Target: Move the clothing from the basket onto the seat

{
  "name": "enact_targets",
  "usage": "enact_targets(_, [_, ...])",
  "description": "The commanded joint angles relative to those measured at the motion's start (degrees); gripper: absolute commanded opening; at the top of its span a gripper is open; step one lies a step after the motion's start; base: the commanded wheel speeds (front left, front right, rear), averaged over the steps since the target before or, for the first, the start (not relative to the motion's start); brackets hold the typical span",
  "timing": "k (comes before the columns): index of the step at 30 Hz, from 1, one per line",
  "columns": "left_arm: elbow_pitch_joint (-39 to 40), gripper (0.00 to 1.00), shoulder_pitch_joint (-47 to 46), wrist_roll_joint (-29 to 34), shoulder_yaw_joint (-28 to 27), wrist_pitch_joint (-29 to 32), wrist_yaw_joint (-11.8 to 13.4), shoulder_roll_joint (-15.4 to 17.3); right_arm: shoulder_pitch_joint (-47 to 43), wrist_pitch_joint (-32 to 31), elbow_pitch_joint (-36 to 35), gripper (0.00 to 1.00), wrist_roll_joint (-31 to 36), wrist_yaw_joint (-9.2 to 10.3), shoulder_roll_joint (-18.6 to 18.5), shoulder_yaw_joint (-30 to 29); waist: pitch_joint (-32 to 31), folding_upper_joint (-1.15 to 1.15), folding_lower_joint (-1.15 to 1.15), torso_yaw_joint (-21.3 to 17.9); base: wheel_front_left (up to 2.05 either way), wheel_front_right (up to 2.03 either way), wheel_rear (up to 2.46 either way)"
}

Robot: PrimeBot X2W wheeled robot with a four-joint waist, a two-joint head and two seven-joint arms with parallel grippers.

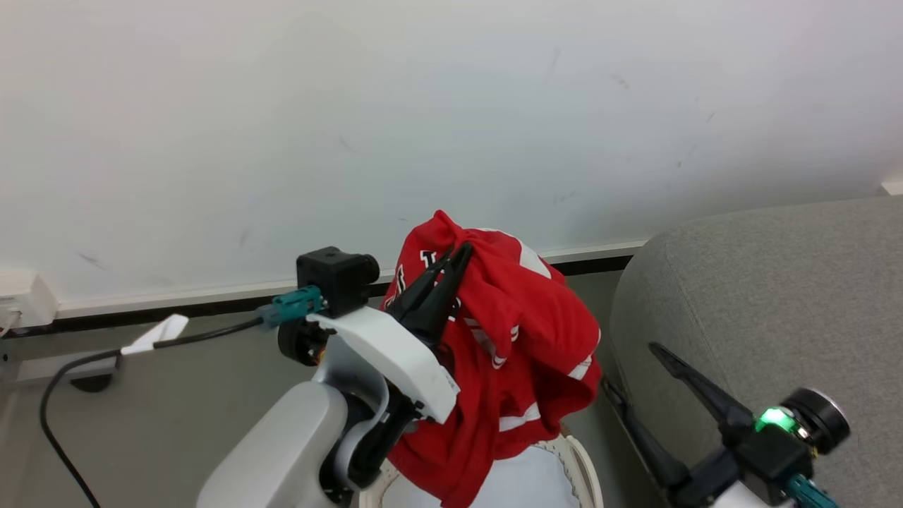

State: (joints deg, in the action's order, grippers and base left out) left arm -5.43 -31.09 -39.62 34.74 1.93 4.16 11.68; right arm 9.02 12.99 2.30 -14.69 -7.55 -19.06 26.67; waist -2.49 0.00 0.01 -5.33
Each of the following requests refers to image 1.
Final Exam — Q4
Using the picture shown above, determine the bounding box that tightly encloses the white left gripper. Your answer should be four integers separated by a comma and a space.
277, 242, 475, 491

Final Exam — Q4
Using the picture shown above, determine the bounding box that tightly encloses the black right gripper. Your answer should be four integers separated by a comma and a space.
602, 342, 819, 508

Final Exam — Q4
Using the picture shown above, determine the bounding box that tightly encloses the grey fabric sofa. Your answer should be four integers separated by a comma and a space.
608, 195, 903, 508

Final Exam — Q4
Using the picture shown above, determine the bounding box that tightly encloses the black cable with teal plug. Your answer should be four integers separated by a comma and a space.
39, 285, 327, 508

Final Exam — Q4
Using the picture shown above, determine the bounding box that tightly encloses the white wall socket box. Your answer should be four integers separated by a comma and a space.
0, 272, 59, 334

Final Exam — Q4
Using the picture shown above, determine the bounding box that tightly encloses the white laundry basket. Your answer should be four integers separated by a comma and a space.
358, 433, 605, 508

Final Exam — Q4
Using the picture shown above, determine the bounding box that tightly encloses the red garment with white stripes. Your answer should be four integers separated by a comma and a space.
380, 210, 603, 508

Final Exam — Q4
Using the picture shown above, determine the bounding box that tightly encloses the white cable tag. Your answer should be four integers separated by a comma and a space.
120, 314, 190, 356

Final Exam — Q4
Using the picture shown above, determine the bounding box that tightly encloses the grey floor strip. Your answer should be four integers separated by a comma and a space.
0, 351, 122, 393

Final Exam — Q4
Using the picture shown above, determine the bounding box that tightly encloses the teal right cable plug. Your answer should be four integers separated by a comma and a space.
784, 471, 842, 508

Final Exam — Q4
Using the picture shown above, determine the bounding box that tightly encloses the white wall cable duct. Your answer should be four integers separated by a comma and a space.
55, 239, 648, 320

